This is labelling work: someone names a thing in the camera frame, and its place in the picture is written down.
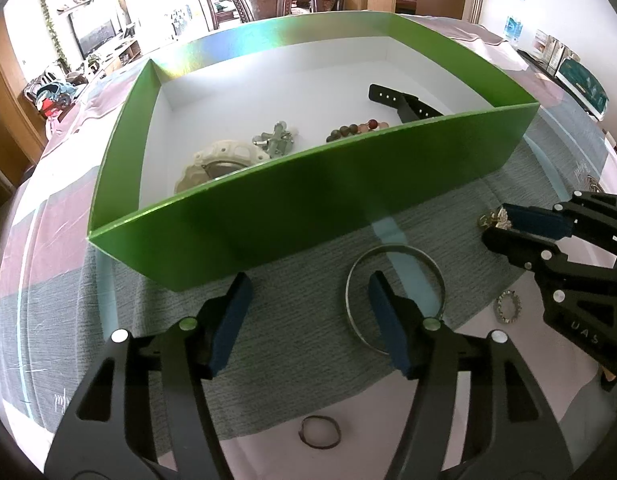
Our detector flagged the flat screen television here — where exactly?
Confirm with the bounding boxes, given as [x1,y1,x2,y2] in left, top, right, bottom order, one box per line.
[68,7,120,58]

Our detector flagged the wooden television cabinet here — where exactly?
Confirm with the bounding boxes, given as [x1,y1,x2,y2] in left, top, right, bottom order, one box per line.
[86,37,142,78]

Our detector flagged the clear plastic water bottle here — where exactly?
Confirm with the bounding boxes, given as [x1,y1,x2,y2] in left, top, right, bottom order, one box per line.
[503,15,524,51]

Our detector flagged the silver metal pendant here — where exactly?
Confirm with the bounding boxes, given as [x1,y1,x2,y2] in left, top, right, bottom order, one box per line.
[252,121,295,157]

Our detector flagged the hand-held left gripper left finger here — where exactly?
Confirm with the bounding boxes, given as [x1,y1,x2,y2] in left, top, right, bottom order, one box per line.
[43,272,254,480]

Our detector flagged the wooden chair with clothes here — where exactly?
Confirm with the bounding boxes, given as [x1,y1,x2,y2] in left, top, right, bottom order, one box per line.
[23,67,89,121]

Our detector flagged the green cardboard box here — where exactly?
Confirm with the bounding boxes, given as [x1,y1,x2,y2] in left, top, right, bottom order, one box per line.
[86,11,542,293]

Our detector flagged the small dark ring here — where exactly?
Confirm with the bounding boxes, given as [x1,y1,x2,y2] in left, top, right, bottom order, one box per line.
[298,416,342,448]

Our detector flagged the green ivy garland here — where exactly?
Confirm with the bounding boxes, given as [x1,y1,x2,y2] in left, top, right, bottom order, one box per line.
[36,0,69,68]

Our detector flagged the dark green gift box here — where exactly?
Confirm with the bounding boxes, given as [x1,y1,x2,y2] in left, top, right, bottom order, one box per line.
[556,56,609,121]

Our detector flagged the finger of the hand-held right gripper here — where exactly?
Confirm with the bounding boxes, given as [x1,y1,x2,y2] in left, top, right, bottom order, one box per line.
[481,229,575,274]
[501,192,617,261]

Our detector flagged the reddish bead bracelet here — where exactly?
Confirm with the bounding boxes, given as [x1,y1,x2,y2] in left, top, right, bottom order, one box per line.
[325,119,392,143]

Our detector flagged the silver bangle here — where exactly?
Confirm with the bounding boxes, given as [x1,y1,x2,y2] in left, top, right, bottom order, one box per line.
[345,245,447,353]

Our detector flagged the plaid tablecloth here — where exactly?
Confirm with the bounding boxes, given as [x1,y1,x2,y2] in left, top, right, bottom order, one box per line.
[0,10,617,480]

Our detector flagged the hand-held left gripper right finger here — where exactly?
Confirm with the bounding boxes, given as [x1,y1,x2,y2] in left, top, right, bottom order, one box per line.
[367,270,574,480]

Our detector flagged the small cardboard packets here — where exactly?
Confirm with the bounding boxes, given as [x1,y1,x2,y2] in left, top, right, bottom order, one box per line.
[531,30,579,68]

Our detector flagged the silver chain ring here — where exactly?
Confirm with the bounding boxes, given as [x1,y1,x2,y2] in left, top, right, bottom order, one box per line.
[495,292,523,326]

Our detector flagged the small gold ornament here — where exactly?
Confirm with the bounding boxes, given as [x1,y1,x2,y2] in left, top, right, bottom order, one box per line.
[477,209,512,232]

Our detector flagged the black watch strap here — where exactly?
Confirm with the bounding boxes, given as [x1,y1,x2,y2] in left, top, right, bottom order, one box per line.
[369,84,445,123]

